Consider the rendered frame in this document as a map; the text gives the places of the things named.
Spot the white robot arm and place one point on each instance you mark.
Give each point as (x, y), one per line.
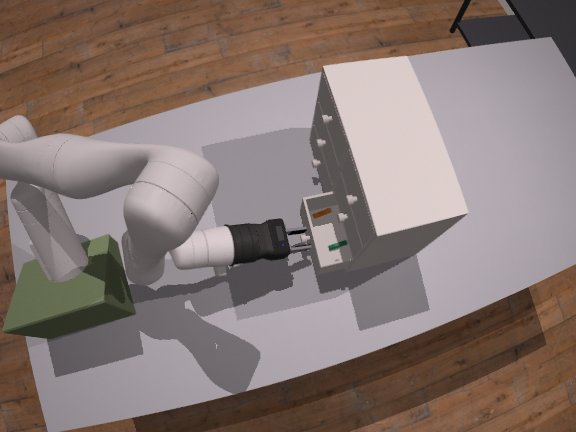
(161, 210)

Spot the white chest of drawers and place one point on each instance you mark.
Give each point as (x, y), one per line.
(407, 177)

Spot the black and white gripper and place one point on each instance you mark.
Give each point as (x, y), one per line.
(229, 245)

